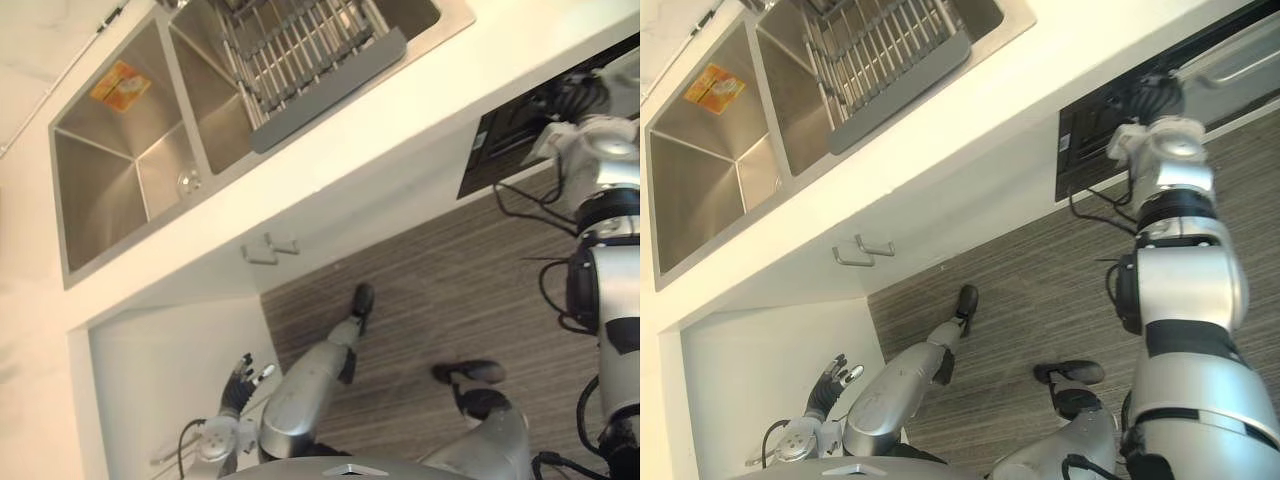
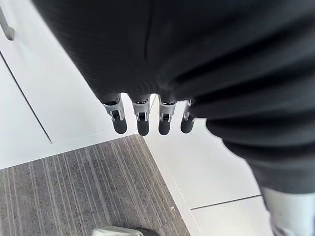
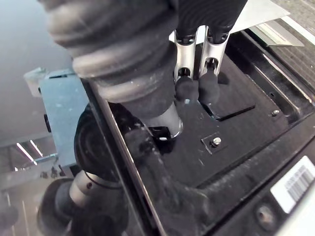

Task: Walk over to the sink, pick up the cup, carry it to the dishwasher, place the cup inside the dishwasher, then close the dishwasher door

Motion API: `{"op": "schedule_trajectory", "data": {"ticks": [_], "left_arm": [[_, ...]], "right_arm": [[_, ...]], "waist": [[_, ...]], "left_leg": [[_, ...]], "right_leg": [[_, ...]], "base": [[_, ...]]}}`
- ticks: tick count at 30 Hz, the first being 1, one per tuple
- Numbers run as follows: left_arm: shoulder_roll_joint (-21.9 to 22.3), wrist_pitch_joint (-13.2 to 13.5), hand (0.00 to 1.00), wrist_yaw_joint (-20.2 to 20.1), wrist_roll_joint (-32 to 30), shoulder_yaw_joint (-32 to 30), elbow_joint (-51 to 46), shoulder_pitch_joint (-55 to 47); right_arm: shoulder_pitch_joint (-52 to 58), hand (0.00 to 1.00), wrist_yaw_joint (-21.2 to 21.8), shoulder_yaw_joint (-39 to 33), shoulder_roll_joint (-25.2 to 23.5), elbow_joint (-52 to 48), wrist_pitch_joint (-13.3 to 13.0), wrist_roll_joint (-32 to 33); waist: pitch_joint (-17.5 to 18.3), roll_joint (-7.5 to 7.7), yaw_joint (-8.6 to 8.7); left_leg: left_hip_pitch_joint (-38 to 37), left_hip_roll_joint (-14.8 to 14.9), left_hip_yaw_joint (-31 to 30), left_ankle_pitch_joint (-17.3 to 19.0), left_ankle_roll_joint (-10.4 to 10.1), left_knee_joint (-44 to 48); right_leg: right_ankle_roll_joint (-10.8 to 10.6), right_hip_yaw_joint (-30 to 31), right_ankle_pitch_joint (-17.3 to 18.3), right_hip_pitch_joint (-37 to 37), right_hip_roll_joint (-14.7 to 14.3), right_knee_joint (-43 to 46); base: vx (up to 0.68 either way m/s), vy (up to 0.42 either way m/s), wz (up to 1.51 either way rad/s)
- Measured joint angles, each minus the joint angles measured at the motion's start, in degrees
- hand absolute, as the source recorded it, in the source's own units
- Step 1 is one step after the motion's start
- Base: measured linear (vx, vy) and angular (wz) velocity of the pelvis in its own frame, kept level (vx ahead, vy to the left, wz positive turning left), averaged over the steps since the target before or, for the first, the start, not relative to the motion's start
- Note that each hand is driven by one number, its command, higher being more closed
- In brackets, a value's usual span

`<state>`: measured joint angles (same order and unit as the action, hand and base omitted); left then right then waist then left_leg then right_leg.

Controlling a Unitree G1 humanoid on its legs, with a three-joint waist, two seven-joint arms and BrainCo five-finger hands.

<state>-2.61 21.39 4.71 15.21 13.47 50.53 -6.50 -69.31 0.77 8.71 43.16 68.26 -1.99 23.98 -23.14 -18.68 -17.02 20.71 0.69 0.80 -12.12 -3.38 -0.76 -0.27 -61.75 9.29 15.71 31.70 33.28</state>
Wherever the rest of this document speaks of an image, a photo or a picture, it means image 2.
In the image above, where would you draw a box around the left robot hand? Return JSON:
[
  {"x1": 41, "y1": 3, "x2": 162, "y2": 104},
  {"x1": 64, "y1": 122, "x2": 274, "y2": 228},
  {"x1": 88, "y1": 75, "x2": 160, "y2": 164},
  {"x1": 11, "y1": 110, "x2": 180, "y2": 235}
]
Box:
[{"x1": 31, "y1": 0, "x2": 315, "y2": 236}]

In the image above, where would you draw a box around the white cabinet panel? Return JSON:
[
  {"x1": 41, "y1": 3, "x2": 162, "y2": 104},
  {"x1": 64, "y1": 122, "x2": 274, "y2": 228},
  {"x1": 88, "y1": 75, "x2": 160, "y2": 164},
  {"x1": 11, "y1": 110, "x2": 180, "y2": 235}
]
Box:
[{"x1": 142, "y1": 92, "x2": 262, "y2": 210}]

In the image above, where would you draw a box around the silver cabinet door handle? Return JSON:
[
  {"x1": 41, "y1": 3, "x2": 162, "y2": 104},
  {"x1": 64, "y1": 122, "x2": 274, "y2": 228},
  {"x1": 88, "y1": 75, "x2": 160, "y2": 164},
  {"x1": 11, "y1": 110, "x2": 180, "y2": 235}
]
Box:
[{"x1": 0, "y1": 4, "x2": 16, "y2": 41}]

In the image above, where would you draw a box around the white cabinet drawer front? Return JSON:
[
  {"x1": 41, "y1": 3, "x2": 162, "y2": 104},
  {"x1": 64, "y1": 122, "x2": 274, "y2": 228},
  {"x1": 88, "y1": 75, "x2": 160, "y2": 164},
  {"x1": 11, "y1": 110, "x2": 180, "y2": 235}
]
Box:
[{"x1": 189, "y1": 195, "x2": 278, "y2": 236}]

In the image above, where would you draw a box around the white cabinet door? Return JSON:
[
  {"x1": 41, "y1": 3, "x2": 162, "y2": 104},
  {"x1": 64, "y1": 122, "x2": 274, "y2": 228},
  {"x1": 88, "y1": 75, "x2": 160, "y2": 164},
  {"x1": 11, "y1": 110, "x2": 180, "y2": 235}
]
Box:
[
  {"x1": 0, "y1": 53, "x2": 52, "y2": 170},
  {"x1": 0, "y1": 0, "x2": 133, "y2": 143}
]

